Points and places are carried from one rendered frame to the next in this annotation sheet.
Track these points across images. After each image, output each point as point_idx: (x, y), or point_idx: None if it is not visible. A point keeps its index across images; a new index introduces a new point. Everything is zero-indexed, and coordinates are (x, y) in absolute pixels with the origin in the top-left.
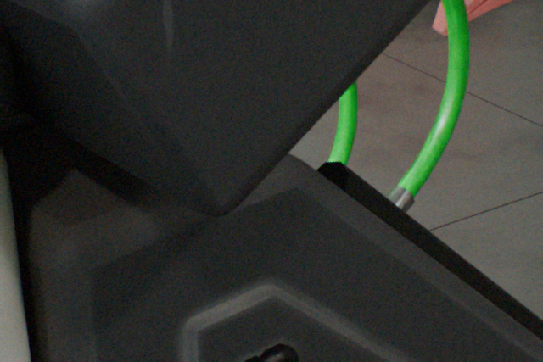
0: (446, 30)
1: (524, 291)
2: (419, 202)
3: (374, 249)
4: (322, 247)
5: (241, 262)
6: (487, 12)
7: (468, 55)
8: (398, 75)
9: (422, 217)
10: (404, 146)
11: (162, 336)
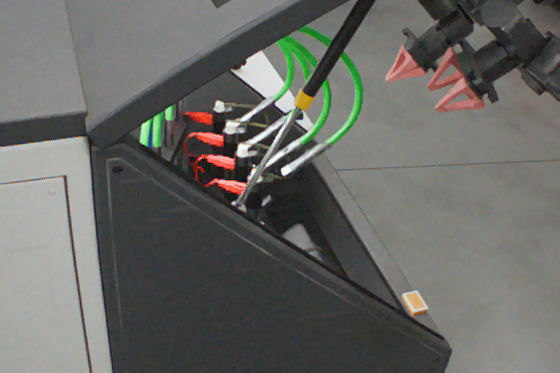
0: (388, 81)
1: (540, 210)
2: (511, 144)
3: (137, 157)
4: (128, 155)
5: (115, 154)
6: None
7: (361, 98)
8: None
9: (508, 153)
10: (519, 109)
11: (104, 160)
